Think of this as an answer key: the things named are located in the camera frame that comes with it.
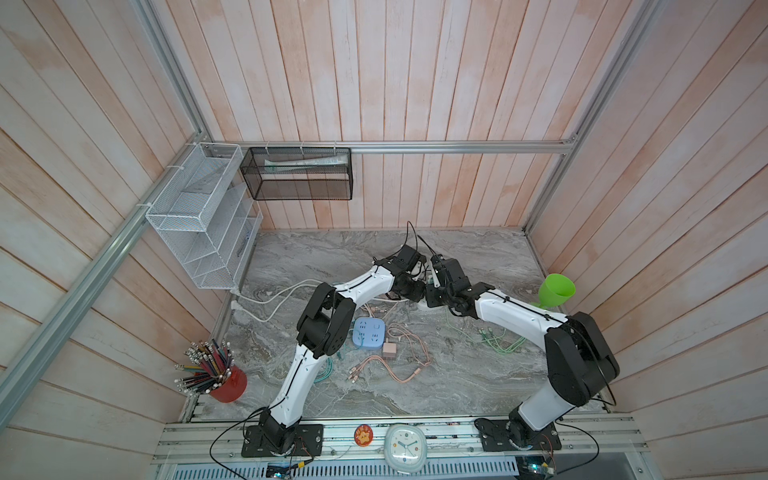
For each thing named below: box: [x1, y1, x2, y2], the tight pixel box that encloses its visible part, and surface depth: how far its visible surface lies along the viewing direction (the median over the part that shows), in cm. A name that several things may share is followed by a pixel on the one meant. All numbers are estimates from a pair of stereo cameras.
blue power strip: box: [352, 317, 386, 349], surface depth 90 cm
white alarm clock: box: [384, 424, 428, 474], surface depth 71 cm
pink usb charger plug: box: [382, 342, 397, 358], surface depth 89 cm
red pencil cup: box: [174, 340, 247, 403], surface depth 73 cm
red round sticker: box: [354, 424, 374, 447], surface depth 76 cm
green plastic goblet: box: [531, 273, 577, 309], surface depth 87 cm
